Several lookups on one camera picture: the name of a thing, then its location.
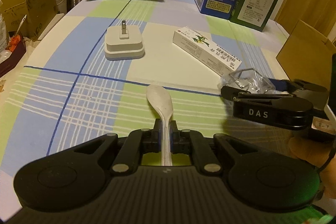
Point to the white plastic spoon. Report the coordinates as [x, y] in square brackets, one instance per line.
[160, 99]

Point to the white slim medicine box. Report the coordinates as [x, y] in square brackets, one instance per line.
[206, 51]

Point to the clear plastic blister pack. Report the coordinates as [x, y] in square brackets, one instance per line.
[249, 80]

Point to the right hand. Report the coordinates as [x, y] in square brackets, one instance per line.
[316, 154]

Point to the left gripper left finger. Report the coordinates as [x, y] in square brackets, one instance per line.
[132, 148]

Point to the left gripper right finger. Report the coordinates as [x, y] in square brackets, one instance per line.
[198, 148]

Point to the white power adapter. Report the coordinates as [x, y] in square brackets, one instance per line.
[123, 42]

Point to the brown cardboard box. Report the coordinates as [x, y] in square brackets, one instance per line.
[307, 55]

